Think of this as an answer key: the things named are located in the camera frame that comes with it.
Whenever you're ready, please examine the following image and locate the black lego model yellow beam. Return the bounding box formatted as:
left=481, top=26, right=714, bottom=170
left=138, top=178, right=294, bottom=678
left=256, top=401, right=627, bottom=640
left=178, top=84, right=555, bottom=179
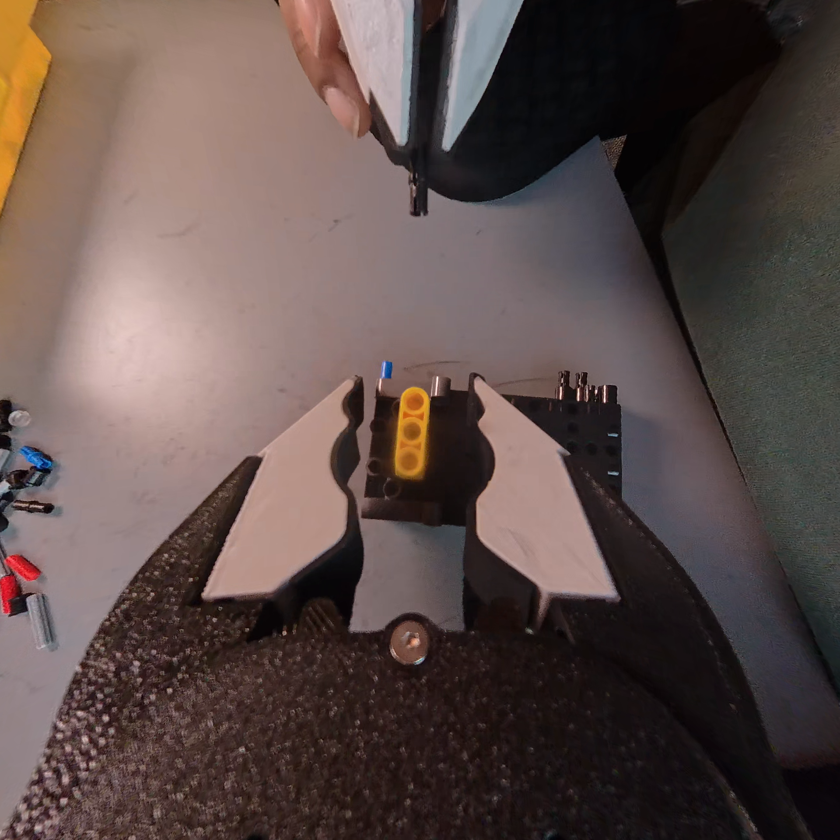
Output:
left=361, top=371, right=623, bottom=523

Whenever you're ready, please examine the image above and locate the person's right hand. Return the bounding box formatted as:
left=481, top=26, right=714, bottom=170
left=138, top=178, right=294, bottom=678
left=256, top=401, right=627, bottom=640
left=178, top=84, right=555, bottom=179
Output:
left=279, top=0, right=376, bottom=140

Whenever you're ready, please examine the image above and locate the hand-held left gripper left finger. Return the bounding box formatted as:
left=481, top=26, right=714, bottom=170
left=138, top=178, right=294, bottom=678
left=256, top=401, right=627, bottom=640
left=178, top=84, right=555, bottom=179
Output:
left=201, top=376, right=367, bottom=607

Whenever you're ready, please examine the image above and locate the yellow storage bin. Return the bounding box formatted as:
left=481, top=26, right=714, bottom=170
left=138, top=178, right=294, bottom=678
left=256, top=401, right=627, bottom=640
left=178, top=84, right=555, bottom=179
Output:
left=0, top=0, right=53, bottom=211

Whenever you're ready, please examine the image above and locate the black lego pin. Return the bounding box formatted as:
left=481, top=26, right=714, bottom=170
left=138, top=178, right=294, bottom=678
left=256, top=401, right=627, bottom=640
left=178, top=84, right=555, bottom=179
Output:
left=405, top=155, right=433, bottom=219

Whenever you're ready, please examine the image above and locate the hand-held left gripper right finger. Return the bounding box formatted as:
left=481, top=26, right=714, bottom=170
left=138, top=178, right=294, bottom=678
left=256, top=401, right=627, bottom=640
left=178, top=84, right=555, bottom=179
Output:
left=464, top=376, right=623, bottom=607

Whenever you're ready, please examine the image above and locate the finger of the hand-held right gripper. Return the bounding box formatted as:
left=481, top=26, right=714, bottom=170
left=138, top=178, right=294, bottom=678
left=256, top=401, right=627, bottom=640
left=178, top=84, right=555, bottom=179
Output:
left=329, top=0, right=426, bottom=169
left=428, top=0, right=539, bottom=158

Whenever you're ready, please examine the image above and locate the pile of loose lego pieces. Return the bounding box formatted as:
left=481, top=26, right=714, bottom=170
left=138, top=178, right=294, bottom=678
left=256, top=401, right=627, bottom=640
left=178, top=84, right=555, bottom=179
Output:
left=0, top=398, right=60, bottom=651

